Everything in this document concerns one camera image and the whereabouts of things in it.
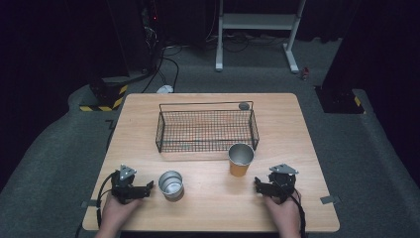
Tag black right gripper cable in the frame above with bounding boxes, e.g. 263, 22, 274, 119
278, 184, 307, 238

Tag white steel cup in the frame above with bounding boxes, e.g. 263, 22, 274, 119
157, 170, 185, 202

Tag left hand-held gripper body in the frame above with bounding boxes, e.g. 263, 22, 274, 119
110, 164, 149, 205

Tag black wire basket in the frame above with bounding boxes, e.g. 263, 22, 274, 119
155, 100, 261, 154

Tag person's left hand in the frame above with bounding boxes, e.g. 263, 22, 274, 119
97, 194, 144, 234

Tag black yellow striped base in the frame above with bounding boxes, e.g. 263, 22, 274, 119
314, 85, 368, 115
78, 76, 130, 113

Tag grey tape piece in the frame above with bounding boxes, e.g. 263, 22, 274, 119
319, 194, 342, 205
80, 199, 100, 209

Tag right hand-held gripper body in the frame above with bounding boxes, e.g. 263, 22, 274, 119
265, 163, 300, 203

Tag white metal stand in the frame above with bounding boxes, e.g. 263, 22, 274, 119
214, 0, 307, 74

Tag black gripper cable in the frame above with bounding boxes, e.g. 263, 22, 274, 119
278, 184, 307, 238
95, 170, 119, 230

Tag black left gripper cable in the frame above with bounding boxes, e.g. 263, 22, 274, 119
95, 170, 119, 230

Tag black floor cables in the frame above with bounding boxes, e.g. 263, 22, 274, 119
141, 44, 184, 94

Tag person's right hand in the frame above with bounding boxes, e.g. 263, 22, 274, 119
262, 189, 302, 234

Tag orange steel cup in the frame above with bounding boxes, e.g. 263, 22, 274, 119
227, 142, 256, 179

